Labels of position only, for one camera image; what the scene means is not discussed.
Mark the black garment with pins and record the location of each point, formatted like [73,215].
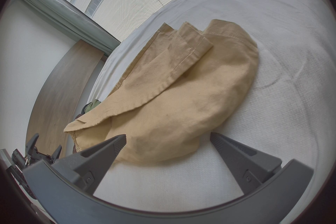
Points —
[80,114]

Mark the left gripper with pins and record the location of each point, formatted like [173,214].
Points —
[39,159]

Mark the green garment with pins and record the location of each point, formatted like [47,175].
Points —
[93,106]

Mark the bed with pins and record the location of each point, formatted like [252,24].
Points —
[275,73]

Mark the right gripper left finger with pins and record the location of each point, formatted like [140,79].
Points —
[105,157]

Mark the tan shorts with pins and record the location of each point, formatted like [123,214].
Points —
[183,91]

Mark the grey-green curtain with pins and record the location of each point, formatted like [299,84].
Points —
[65,17]

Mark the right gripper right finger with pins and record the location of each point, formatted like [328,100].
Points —
[236,157]

